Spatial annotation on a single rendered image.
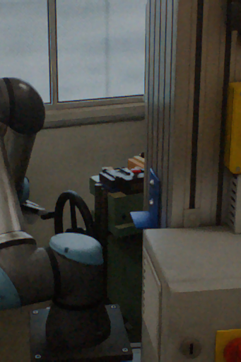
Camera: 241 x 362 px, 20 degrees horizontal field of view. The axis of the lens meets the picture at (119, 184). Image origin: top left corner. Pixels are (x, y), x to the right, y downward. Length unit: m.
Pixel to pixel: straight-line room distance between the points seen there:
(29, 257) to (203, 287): 0.60
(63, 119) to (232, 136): 2.49
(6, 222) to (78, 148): 2.10
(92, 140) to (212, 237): 2.53
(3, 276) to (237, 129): 0.62
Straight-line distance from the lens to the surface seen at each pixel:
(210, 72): 1.03
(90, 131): 3.53
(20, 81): 1.60
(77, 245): 1.46
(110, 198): 2.00
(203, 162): 1.06
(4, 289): 1.41
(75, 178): 3.58
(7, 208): 1.47
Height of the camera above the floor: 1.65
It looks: 19 degrees down
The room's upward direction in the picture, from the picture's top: straight up
